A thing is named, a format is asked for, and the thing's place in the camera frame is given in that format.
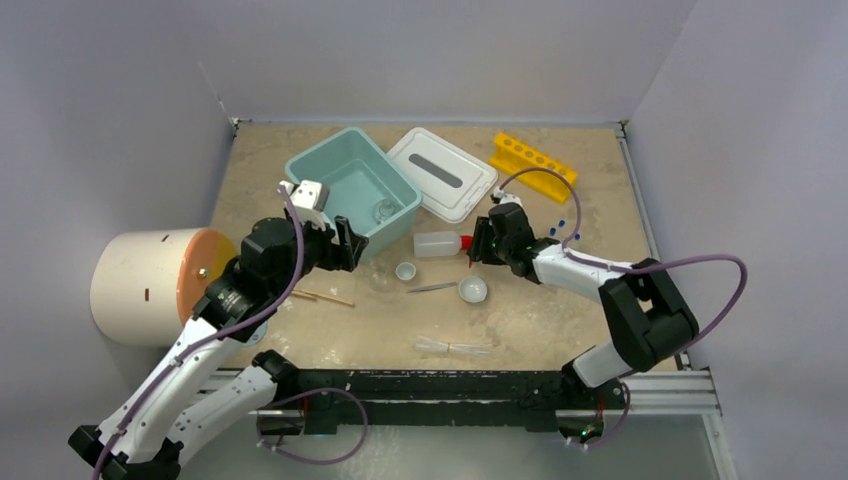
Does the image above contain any wooden stick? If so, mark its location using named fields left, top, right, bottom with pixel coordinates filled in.
left=291, top=290, right=355, bottom=308

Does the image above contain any white squeeze bottle red nozzle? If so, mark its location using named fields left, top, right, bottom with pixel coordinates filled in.
left=413, top=231, right=473, bottom=259

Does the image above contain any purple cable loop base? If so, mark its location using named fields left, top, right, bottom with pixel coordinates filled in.
left=256, top=387, right=370, bottom=466

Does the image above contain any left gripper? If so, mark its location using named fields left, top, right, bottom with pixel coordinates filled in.
left=269, top=212, right=366, bottom=298

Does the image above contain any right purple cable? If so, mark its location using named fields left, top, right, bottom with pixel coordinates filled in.
left=496, top=166, right=749, bottom=449

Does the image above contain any black base frame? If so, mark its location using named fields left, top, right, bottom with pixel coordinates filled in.
left=251, top=350, right=630, bottom=438

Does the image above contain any white porcelain dish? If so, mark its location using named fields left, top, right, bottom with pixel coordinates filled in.
left=458, top=276, right=488, bottom=304

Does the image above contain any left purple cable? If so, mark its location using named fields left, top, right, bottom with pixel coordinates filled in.
left=89, top=185, right=307, bottom=480

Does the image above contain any yellow test tube rack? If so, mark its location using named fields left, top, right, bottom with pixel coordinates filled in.
left=488, top=132, right=578, bottom=204

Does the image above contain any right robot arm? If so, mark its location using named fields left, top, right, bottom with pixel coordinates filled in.
left=467, top=202, right=700, bottom=407

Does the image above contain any teal plastic bin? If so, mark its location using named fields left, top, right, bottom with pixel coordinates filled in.
left=285, top=127, right=422, bottom=260

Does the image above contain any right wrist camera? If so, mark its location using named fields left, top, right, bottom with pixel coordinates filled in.
left=490, top=186, right=523, bottom=206

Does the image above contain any small white crucible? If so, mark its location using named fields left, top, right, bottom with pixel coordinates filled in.
left=395, top=262, right=417, bottom=282

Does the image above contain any small glass flask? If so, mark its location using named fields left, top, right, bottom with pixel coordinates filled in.
left=372, top=198, right=401, bottom=225

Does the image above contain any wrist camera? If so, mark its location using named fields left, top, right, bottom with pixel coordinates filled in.
left=490, top=186, right=523, bottom=206
left=278, top=180, right=330, bottom=231

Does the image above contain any white bin lid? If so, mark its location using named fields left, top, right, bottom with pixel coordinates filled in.
left=388, top=127, right=498, bottom=224

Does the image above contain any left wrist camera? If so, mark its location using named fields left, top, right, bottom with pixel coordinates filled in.
left=278, top=180, right=330, bottom=231

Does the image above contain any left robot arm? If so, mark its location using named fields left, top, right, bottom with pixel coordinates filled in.
left=68, top=216, right=369, bottom=479

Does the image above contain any purple cable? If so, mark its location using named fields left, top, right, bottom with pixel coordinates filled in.
left=89, top=185, right=307, bottom=480
left=496, top=166, right=749, bottom=449

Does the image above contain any white cylinder orange end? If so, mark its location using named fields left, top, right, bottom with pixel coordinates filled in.
left=89, top=227, right=236, bottom=348

